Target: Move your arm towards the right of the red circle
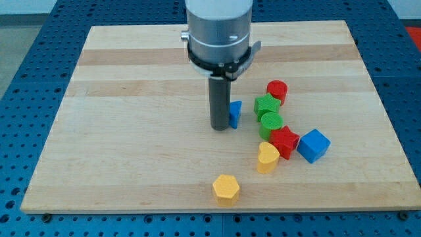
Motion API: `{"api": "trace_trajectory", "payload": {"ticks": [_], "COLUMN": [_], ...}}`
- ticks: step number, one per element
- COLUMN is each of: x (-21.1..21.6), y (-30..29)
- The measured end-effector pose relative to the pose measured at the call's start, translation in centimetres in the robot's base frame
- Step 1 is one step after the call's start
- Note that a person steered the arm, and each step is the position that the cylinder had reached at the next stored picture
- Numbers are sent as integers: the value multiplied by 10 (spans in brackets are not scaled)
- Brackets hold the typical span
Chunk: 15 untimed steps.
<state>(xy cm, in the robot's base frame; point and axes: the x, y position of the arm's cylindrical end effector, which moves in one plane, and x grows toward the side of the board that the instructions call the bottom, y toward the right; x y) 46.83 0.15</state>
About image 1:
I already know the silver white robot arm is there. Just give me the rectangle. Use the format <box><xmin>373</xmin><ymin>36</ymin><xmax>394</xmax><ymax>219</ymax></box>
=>
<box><xmin>181</xmin><ymin>0</ymin><xmax>261</xmax><ymax>81</ymax></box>

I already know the blue triangle block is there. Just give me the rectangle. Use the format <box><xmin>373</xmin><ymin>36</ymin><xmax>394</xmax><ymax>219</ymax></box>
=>
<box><xmin>229</xmin><ymin>101</ymin><xmax>242</xmax><ymax>129</ymax></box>

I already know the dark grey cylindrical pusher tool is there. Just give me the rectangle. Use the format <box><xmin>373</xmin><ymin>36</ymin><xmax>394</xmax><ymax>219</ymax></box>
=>
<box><xmin>209</xmin><ymin>78</ymin><xmax>231</xmax><ymax>131</ymax></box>

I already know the green star block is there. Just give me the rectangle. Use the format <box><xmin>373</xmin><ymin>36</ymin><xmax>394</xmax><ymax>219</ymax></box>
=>
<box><xmin>253</xmin><ymin>93</ymin><xmax>282</xmax><ymax>122</ymax></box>

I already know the green cylinder block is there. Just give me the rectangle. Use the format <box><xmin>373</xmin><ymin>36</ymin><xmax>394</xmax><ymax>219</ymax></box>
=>
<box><xmin>259</xmin><ymin>112</ymin><xmax>284</xmax><ymax>141</ymax></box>

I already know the yellow heart block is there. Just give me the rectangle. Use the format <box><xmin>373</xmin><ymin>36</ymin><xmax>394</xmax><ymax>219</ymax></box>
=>
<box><xmin>257</xmin><ymin>142</ymin><xmax>280</xmax><ymax>174</ymax></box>

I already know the yellow hexagon block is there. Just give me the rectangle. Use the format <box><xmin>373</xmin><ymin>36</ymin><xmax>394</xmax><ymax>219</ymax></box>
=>
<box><xmin>212</xmin><ymin>174</ymin><xmax>240</xmax><ymax>207</ymax></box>

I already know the red cylinder block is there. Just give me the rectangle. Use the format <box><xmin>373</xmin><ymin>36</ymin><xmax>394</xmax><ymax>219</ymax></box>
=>
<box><xmin>266</xmin><ymin>80</ymin><xmax>288</xmax><ymax>105</ymax></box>

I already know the red star block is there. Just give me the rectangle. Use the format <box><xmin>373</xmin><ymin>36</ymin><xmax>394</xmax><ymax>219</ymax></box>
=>
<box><xmin>269</xmin><ymin>126</ymin><xmax>300</xmax><ymax>160</ymax></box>

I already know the light wooden board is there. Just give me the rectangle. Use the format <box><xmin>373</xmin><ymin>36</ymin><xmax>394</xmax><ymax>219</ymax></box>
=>
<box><xmin>21</xmin><ymin>20</ymin><xmax>420</xmax><ymax>214</ymax></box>

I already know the blue cube block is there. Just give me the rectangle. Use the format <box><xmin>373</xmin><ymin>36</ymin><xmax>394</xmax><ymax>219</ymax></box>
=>
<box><xmin>297</xmin><ymin>129</ymin><xmax>331</xmax><ymax>164</ymax></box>

